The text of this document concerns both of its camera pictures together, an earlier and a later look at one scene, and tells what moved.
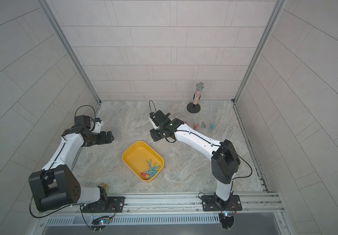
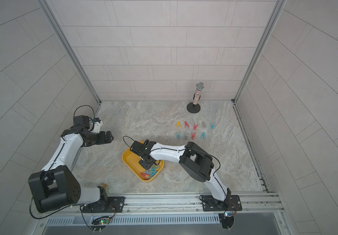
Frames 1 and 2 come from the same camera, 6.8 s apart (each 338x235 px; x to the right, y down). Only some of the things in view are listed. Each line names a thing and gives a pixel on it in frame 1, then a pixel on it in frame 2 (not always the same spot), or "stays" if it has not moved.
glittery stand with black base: (194, 107) stays
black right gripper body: (159, 132) to (145, 162)
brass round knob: (104, 185) stays
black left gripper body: (100, 138) stays
